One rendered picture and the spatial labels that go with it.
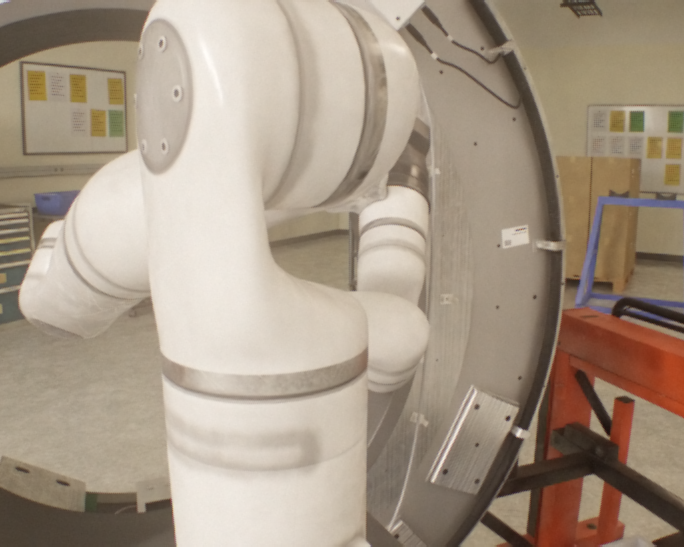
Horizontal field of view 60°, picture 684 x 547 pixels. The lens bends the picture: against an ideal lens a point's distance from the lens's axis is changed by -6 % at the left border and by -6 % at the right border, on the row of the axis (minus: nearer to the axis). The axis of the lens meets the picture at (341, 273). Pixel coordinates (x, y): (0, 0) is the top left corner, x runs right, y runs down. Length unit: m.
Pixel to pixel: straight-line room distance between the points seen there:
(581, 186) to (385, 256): 6.35
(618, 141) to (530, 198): 8.44
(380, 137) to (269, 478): 0.14
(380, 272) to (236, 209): 0.41
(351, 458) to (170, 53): 0.18
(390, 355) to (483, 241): 0.47
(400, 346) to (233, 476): 0.32
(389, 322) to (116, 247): 0.26
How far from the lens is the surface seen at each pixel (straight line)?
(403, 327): 0.55
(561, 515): 1.92
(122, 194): 0.39
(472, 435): 1.07
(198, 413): 0.25
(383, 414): 0.93
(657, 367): 1.47
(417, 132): 0.73
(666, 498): 1.50
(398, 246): 0.62
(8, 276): 5.59
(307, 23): 0.24
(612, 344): 1.57
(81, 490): 1.30
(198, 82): 0.22
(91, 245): 0.41
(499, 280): 1.02
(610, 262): 6.96
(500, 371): 1.07
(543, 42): 9.84
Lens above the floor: 1.36
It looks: 11 degrees down
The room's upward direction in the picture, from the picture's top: straight up
